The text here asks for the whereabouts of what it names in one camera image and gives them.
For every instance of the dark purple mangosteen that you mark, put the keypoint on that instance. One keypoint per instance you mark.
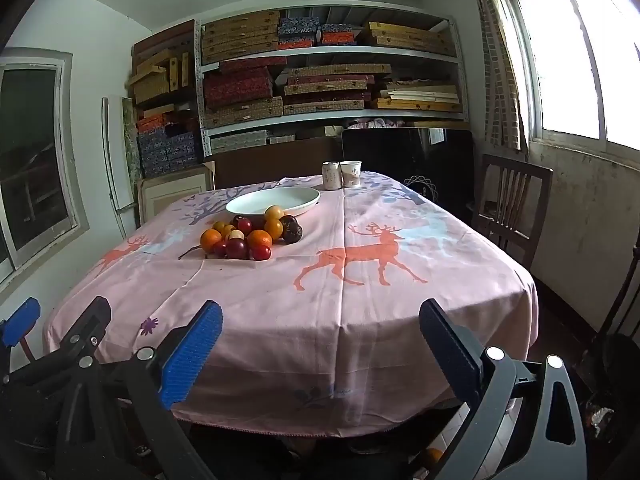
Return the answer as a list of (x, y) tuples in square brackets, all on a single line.
[(292, 233), (288, 219)]

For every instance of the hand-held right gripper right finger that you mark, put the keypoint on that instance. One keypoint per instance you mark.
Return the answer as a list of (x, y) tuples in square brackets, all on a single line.
[(450, 355)]

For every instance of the red apple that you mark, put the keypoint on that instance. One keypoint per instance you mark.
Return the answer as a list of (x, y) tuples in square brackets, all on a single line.
[(244, 223)]

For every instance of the white metal shelving unit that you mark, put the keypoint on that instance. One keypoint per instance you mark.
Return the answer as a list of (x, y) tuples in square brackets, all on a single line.
[(325, 52)]

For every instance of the pink deer print tablecloth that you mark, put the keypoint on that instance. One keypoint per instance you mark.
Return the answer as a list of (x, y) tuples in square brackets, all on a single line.
[(320, 310)]

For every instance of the stack of patterned boxes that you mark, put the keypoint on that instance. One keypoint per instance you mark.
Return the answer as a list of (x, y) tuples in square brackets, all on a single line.
[(240, 87)]

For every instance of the black panel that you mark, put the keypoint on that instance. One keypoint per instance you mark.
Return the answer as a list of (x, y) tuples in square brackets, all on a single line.
[(400, 155)]

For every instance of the peach-coloured round fruit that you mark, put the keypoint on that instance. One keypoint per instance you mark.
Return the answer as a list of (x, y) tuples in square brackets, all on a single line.
[(272, 212)]

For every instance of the yellow tomato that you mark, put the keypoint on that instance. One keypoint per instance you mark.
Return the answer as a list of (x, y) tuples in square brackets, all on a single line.
[(228, 229)]

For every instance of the patterned curtain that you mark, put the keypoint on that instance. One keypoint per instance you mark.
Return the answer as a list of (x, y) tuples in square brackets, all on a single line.
[(500, 60)]

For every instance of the bright window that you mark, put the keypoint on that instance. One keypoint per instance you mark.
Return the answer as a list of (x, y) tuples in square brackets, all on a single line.
[(575, 60)]

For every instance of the white paper sheet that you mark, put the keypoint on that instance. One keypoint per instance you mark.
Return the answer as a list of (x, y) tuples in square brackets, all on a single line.
[(435, 135)]

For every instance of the pale tan round fruit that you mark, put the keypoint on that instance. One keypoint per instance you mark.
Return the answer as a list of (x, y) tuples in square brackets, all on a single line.
[(235, 235)]

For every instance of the brown board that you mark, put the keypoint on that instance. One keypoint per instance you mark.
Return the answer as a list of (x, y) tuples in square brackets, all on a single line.
[(275, 160)]

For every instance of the dark wooden chair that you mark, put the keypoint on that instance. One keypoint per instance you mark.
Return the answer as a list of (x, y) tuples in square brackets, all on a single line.
[(520, 164)]

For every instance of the white plate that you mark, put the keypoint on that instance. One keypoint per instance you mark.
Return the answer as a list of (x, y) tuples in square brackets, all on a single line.
[(260, 202)]

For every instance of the small red tomato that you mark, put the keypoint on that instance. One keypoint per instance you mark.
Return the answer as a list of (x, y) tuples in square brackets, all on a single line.
[(220, 248), (260, 252)]

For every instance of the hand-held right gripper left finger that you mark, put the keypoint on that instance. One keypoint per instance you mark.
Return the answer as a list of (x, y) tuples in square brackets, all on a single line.
[(192, 355)]

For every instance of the dark interior window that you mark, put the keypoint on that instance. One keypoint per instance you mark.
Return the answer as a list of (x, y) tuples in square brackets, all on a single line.
[(35, 160)]

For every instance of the dark stem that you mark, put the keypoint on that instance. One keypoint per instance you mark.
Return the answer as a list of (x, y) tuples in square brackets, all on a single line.
[(190, 252)]

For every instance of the stack of blue floral boxes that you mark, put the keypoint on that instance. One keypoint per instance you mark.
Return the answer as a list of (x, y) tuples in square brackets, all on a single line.
[(167, 147)]

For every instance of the stack of wooden boxes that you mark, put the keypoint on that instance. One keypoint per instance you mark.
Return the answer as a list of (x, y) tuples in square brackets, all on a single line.
[(160, 72)]

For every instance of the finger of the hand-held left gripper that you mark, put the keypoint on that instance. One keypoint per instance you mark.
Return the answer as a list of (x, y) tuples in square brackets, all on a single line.
[(90, 322), (20, 321)]

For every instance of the white framed panel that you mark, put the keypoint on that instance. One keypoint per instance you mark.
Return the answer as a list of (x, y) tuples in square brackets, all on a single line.
[(172, 180)]

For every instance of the dark red plum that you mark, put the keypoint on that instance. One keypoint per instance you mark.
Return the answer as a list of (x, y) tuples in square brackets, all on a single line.
[(236, 248)]

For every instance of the white leaning board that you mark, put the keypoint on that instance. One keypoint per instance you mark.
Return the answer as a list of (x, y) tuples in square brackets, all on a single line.
[(112, 160)]

